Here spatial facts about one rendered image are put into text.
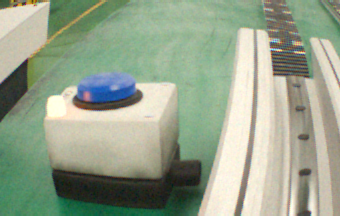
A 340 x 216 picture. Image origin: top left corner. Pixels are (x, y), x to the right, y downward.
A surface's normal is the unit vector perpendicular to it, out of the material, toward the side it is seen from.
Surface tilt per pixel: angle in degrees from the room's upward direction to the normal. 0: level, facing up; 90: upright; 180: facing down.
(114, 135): 90
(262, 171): 0
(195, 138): 0
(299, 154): 0
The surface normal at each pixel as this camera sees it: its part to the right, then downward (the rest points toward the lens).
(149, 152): -0.13, 0.29
